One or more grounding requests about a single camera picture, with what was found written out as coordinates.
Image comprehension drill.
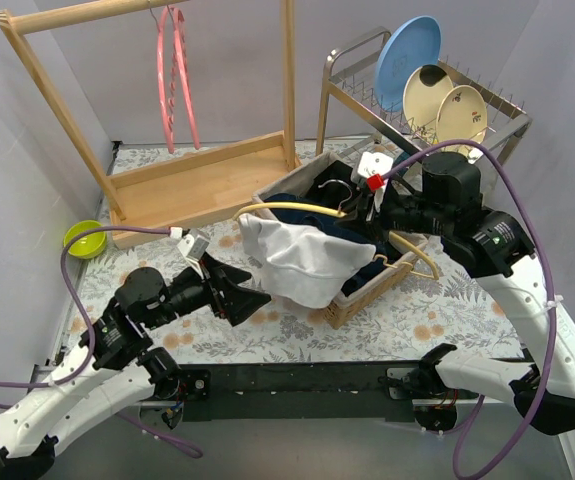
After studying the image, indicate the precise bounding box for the wooden clothes rack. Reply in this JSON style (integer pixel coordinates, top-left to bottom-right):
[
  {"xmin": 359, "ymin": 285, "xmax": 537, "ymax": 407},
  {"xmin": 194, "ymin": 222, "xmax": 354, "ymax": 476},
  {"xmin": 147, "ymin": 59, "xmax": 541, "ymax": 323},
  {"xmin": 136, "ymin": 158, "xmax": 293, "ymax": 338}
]
[{"xmin": 0, "ymin": 1, "xmax": 300, "ymax": 248}]

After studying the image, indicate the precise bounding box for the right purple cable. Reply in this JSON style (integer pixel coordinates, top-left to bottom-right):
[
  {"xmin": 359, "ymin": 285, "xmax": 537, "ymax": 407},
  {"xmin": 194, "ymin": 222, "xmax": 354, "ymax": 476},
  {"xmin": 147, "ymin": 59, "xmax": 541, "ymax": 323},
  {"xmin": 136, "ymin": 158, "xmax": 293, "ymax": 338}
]
[{"xmin": 381, "ymin": 139, "xmax": 559, "ymax": 480}]

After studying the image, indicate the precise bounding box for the cream plate flower print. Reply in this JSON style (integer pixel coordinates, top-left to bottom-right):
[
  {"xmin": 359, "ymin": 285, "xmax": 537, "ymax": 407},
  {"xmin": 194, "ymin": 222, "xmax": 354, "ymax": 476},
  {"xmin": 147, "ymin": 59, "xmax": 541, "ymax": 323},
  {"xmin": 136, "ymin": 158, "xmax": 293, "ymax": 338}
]
[{"xmin": 436, "ymin": 85, "xmax": 488, "ymax": 143}]

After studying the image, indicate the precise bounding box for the green bowl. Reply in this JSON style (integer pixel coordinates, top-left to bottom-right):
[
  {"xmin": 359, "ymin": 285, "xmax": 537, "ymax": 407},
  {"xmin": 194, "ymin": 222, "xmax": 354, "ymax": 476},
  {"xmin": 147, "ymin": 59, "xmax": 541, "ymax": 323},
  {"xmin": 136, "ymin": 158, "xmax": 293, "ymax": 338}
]
[{"xmin": 63, "ymin": 220, "xmax": 107, "ymax": 260}]

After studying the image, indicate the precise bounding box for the wicker laundry basket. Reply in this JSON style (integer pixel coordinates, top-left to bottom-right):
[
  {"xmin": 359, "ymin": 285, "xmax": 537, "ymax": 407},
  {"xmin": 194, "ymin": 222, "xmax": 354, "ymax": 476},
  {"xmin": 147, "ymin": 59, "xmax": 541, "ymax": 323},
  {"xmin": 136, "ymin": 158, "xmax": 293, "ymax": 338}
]
[{"xmin": 252, "ymin": 152, "xmax": 428, "ymax": 329}]

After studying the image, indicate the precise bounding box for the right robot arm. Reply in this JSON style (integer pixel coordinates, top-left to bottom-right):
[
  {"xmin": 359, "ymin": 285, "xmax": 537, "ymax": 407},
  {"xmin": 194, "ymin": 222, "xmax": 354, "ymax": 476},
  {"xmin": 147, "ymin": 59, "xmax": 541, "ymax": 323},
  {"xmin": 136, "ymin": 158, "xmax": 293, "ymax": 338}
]
[{"xmin": 339, "ymin": 151, "xmax": 575, "ymax": 435}]

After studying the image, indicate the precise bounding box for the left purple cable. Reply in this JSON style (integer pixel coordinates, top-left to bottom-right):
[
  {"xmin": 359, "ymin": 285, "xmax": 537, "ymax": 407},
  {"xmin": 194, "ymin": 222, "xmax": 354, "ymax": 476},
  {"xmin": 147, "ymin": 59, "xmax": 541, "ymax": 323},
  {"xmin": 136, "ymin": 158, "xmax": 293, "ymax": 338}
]
[{"xmin": 0, "ymin": 224, "xmax": 204, "ymax": 460}]

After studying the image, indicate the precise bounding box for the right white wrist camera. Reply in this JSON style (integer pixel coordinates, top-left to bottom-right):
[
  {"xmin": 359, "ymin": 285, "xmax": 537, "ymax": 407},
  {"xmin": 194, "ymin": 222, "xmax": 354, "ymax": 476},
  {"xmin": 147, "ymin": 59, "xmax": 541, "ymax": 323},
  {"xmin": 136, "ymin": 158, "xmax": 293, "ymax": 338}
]
[{"xmin": 351, "ymin": 152, "xmax": 394, "ymax": 193}]

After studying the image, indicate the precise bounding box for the pink hanger rear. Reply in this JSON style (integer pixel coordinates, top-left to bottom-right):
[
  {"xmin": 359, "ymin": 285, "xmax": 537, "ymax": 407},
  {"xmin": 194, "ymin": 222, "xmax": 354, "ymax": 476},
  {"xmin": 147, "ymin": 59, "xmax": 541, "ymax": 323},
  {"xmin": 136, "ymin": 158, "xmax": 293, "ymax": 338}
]
[{"xmin": 170, "ymin": 7, "xmax": 201, "ymax": 150}]

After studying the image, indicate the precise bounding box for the blue plate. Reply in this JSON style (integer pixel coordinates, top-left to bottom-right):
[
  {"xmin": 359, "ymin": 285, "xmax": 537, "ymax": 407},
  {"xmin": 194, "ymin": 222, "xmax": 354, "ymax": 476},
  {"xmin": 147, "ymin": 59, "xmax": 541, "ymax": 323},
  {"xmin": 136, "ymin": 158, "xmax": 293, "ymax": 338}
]
[{"xmin": 374, "ymin": 15, "xmax": 442, "ymax": 112}]

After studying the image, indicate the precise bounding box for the metal dish rack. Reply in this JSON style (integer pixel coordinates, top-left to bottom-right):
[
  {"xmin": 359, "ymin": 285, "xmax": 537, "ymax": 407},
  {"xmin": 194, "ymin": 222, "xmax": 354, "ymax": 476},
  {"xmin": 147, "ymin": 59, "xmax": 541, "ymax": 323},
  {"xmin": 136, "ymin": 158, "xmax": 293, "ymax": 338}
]
[{"xmin": 316, "ymin": 27, "xmax": 532, "ymax": 164}]

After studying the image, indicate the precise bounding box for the floral tablecloth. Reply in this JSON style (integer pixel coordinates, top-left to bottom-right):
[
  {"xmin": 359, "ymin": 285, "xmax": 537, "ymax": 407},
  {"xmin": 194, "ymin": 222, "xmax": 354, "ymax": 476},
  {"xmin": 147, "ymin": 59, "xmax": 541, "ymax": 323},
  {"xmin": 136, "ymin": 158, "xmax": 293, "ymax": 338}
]
[{"xmin": 69, "ymin": 145, "xmax": 523, "ymax": 364}]

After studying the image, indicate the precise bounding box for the white skirt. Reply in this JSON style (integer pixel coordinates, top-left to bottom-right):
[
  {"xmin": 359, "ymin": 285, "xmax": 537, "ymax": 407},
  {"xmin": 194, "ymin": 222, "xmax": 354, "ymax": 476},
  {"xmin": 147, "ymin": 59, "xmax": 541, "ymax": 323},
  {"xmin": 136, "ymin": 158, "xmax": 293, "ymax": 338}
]
[{"xmin": 238, "ymin": 214, "xmax": 376, "ymax": 309}]

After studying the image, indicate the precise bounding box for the blue denim skirt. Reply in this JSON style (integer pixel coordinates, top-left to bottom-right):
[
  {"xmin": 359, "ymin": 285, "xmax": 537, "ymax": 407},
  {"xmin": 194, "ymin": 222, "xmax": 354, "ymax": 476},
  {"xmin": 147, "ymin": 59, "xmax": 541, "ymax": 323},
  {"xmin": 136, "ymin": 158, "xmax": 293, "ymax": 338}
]
[{"xmin": 271, "ymin": 208, "xmax": 402, "ymax": 296}]

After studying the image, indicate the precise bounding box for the pink hanger front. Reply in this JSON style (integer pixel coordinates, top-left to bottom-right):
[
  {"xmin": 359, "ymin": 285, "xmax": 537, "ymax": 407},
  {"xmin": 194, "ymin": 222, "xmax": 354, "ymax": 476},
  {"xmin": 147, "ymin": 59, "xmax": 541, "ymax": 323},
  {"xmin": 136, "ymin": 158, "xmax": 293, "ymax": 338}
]
[{"xmin": 156, "ymin": 6, "xmax": 175, "ymax": 153}]

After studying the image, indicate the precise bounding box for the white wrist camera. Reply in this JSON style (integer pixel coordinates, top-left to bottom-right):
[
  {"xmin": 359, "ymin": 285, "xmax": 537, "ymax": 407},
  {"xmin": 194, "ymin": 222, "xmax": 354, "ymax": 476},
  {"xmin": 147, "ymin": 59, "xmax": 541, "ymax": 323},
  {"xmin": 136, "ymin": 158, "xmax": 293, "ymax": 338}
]
[
  {"xmin": 170, "ymin": 227, "xmax": 209, "ymax": 278},
  {"xmin": 351, "ymin": 152, "xmax": 394, "ymax": 193}
]

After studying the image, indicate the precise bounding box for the yellow hanger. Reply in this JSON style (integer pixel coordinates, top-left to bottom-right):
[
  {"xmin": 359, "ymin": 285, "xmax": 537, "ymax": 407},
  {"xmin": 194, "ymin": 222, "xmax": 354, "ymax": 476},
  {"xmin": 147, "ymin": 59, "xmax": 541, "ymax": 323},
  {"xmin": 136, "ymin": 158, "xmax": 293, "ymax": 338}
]
[{"xmin": 232, "ymin": 201, "xmax": 440, "ymax": 281}]

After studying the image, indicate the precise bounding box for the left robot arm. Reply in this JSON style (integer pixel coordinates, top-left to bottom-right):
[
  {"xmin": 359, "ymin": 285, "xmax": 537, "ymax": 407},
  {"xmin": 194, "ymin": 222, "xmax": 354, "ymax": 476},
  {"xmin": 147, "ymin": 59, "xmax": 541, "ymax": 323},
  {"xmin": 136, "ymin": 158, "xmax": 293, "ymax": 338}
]
[{"xmin": 0, "ymin": 254, "xmax": 271, "ymax": 479}]

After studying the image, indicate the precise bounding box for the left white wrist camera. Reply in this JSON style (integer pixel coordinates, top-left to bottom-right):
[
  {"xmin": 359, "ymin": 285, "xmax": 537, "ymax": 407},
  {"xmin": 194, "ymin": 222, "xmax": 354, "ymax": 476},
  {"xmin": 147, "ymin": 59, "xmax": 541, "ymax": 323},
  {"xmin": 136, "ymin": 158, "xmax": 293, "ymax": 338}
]
[{"xmin": 170, "ymin": 227, "xmax": 209, "ymax": 278}]

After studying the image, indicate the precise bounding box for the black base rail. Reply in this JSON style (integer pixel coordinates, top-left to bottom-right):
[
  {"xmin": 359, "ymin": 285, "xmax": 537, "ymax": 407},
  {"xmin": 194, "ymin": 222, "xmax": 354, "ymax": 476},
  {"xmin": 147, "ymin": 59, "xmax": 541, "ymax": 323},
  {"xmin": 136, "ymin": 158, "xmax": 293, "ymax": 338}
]
[{"xmin": 166, "ymin": 359, "xmax": 483, "ymax": 424}]

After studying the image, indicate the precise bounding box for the pink hanger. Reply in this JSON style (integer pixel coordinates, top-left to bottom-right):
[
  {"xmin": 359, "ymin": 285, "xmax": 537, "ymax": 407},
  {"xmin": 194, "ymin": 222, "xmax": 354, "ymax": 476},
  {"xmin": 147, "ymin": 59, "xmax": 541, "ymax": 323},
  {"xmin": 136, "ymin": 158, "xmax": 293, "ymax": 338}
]
[
  {"xmin": 170, "ymin": 7, "xmax": 201, "ymax": 150},
  {"xmin": 156, "ymin": 6, "xmax": 175, "ymax": 153}
]

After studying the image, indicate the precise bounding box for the cream plate black spot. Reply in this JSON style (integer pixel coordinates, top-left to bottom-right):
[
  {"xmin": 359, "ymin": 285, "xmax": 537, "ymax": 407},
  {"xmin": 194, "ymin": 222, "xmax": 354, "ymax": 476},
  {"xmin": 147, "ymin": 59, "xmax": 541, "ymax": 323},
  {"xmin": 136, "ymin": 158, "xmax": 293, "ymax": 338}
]
[{"xmin": 403, "ymin": 64, "xmax": 454, "ymax": 136}]

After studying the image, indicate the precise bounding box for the black garment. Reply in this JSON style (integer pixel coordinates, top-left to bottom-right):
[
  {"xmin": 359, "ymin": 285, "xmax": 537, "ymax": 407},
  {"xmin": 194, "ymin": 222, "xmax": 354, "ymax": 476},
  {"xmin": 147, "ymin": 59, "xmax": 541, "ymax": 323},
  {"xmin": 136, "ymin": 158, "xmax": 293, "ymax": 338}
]
[{"xmin": 301, "ymin": 161, "xmax": 359, "ymax": 211}]

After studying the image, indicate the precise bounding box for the purple cable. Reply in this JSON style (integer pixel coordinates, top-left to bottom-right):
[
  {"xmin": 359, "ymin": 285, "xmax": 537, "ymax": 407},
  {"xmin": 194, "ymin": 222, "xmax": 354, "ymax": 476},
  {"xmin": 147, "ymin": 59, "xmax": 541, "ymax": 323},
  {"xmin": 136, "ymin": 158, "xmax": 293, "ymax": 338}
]
[
  {"xmin": 0, "ymin": 224, "xmax": 204, "ymax": 460},
  {"xmin": 381, "ymin": 139, "xmax": 559, "ymax": 480}
]

